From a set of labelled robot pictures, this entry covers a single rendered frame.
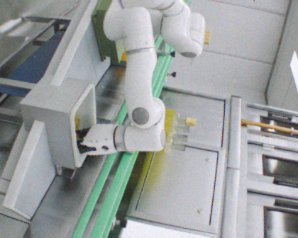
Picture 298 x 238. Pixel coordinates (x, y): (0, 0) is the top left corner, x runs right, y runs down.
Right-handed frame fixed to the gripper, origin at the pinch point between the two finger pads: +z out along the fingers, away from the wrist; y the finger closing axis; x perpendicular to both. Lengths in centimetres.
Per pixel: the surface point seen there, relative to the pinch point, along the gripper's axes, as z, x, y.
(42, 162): 5.4, 0.5, -12.3
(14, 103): 66, -15, 50
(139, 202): -12.4, -35.1, 5.6
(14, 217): 29.9, -26.5, -14.8
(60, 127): -2.1, 9.2, -7.0
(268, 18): -108, -165, 615
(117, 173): -9.5, -16.9, 2.3
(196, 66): 62, -272, 618
